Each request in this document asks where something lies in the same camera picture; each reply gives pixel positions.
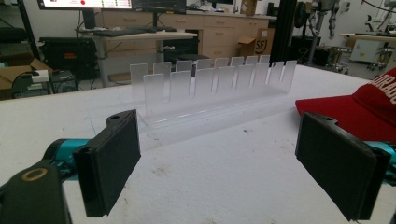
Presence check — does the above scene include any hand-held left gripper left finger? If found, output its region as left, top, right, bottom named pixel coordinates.
left=72, top=109, right=142, bottom=218

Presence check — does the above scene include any black metal post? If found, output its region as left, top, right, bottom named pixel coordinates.
left=270, top=0, right=297, bottom=64

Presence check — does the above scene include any computer monitor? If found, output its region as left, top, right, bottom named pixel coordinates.
left=36, top=0, right=134, bottom=11

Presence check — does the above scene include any light wooden desk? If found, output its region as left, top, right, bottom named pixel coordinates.
left=76, top=28, right=199, bottom=88

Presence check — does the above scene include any black equipment case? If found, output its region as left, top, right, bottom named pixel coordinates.
left=39, top=36, right=100, bottom=80

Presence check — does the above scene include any wooden drawer cabinet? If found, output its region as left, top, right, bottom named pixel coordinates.
left=102, top=10, right=276, bottom=60

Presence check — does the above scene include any open cardboard box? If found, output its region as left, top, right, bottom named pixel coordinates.
left=237, top=27, right=276, bottom=57

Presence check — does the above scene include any black electronic device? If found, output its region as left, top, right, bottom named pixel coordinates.
left=49, top=69, right=79, bottom=94

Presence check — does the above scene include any red baseball cap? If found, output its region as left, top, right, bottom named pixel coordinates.
left=294, top=66, right=396, bottom=144

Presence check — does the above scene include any black keyboard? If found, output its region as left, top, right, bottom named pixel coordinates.
left=92, top=26, right=158, bottom=37

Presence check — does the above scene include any clear acrylic slotted rack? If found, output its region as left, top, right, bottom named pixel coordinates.
left=129, top=54, right=298, bottom=127

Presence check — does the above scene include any brown cardboard box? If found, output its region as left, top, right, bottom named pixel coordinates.
left=0, top=58, right=54, bottom=101

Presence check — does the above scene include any white table with equipment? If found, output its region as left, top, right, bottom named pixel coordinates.
left=338, top=31, right=396, bottom=73

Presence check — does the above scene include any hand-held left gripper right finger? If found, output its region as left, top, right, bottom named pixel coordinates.
left=294, top=111, right=392, bottom=222

